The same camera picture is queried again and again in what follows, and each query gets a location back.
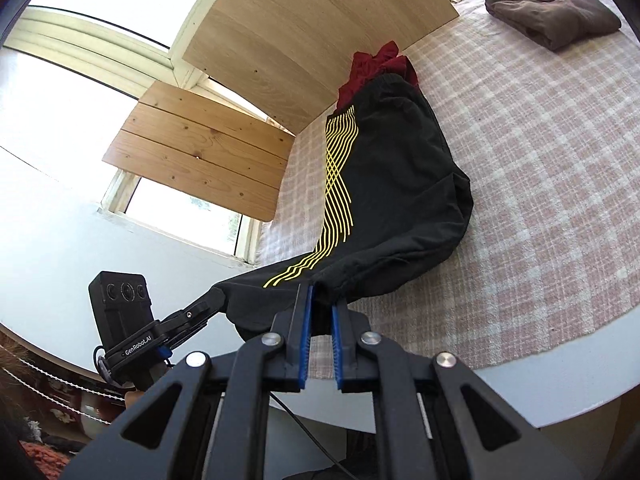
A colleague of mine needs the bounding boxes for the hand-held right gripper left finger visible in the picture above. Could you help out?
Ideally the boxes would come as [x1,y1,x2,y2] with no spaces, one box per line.
[60,284,316,480]

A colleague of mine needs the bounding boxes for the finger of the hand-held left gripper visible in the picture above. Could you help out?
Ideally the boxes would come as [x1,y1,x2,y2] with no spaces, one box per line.
[164,310,221,351]
[160,287,226,328]

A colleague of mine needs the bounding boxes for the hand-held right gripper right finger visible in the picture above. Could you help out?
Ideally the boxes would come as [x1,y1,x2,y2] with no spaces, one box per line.
[330,300,586,480]

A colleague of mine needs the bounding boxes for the black pants with yellow stripes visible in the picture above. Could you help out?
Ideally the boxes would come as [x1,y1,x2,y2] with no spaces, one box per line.
[212,72,475,343]

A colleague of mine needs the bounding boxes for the person's left hand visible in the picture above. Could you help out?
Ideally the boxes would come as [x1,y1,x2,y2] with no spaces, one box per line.
[124,362,173,408]

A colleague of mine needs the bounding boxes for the pine plank board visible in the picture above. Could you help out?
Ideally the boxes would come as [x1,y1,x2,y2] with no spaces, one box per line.
[102,80,296,222]

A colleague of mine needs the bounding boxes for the orange knitted cloth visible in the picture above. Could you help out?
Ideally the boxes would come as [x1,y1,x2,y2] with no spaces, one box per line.
[17,437,86,476]

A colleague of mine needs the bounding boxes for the pink checkered tablecloth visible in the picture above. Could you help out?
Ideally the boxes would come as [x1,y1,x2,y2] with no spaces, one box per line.
[257,0,640,381]

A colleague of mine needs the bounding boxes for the maroon garment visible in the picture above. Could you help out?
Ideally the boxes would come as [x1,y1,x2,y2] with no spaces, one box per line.
[336,42,420,111]

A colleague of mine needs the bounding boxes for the light oak board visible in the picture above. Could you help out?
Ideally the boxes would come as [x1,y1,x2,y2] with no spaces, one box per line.
[181,0,460,136]

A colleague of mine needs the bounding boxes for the folded brown garment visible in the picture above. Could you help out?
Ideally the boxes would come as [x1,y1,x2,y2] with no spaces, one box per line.
[485,0,622,52]

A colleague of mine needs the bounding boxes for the black cable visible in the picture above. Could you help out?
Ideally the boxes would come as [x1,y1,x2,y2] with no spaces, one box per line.
[270,392,351,466]

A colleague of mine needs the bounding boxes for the white beaded cord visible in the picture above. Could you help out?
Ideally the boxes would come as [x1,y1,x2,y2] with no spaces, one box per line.
[0,366,112,427]
[0,337,126,403]

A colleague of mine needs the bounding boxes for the white window frame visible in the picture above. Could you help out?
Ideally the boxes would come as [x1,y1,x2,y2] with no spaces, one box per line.
[0,0,476,266]

